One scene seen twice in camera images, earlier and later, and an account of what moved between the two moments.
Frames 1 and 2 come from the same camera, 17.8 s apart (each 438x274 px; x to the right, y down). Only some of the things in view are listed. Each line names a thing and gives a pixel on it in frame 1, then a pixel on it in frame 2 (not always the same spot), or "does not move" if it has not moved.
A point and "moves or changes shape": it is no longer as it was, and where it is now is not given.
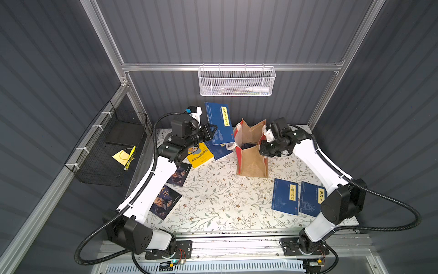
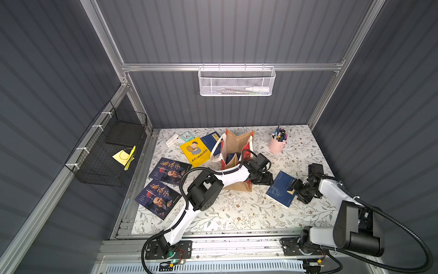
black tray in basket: x=125 y=133 does not move
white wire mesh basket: x=236 y=81 does not move
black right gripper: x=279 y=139 -> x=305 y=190
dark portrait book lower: x=165 y=202 does not move
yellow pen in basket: x=130 y=159 does not move
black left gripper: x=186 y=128 -> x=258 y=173
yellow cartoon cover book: x=204 y=154 does not move
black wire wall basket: x=114 y=129 does not move
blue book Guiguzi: x=311 y=197 -> x=278 y=190
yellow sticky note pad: x=122 y=156 does not move
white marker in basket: x=258 y=89 does not move
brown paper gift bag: x=250 y=162 moves or changes shape
